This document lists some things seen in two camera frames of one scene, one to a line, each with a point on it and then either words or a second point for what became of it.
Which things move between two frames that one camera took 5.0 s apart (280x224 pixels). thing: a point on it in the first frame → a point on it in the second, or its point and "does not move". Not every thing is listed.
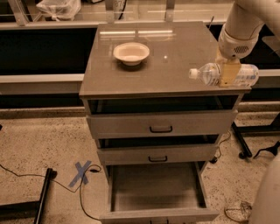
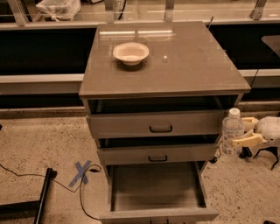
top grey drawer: (137, 123) does not move
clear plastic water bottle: (248, 75) → (233, 129)
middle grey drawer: (158, 152) does not move
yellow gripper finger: (228, 73) → (250, 139)
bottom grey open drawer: (157, 192) does not move
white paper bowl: (130, 53) does not move
